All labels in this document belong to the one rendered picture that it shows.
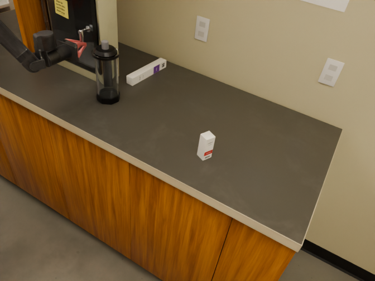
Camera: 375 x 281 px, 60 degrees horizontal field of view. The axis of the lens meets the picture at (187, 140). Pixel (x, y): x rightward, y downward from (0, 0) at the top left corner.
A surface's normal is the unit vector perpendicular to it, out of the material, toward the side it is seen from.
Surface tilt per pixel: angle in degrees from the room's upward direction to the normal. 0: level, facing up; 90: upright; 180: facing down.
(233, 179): 2
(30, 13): 90
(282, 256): 90
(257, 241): 90
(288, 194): 0
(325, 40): 90
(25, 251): 0
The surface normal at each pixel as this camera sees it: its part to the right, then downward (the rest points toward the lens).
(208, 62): -0.51, 0.53
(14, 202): 0.11, -0.75
